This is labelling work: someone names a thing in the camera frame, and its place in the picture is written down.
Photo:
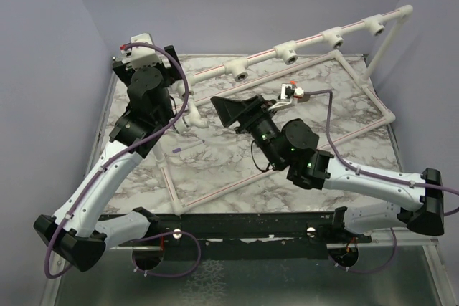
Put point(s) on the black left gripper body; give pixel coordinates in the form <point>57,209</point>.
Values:
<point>172,75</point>

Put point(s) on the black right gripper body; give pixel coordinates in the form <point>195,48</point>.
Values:
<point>264,132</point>

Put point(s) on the white plastic water faucet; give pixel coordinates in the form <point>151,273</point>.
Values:
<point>192,119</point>

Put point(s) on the white pipe frame with fittings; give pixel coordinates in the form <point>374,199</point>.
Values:
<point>286,51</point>

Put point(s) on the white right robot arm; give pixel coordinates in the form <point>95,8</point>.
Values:
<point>410,200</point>

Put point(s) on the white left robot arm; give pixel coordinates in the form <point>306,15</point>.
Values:
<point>75,231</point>

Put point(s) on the white pen purple tip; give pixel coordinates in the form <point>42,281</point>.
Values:
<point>187,146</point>

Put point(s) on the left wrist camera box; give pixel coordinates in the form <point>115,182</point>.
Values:
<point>140,57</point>

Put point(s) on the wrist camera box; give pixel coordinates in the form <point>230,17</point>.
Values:
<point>140,57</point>
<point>289,96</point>

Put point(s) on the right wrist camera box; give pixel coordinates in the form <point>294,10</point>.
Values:
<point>289,96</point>

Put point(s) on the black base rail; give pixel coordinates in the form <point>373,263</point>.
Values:
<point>246,236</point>

